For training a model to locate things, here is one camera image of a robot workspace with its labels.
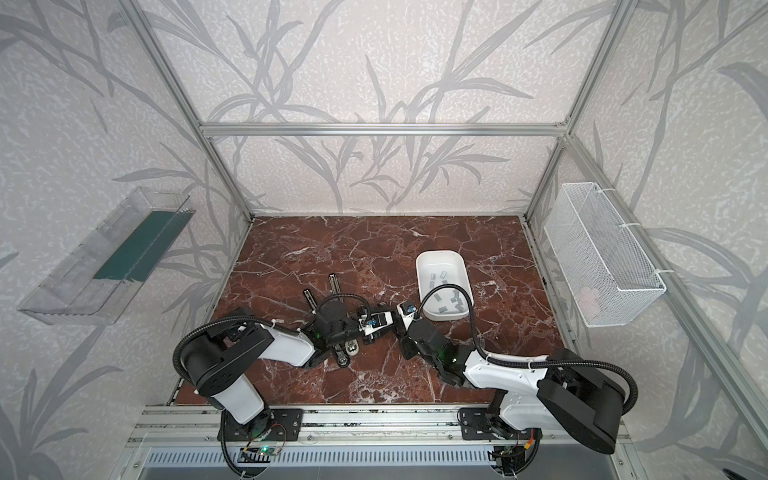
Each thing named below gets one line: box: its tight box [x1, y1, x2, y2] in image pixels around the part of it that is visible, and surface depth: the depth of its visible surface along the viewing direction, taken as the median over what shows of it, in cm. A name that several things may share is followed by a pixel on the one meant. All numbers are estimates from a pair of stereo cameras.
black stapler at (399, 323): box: [392, 309, 407, 337], surface depth 75 cm
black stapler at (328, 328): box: [301, 289, 351, 368], surface depth 71 cm
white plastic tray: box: [416, 250, 474, 321], surface depth 103 cm
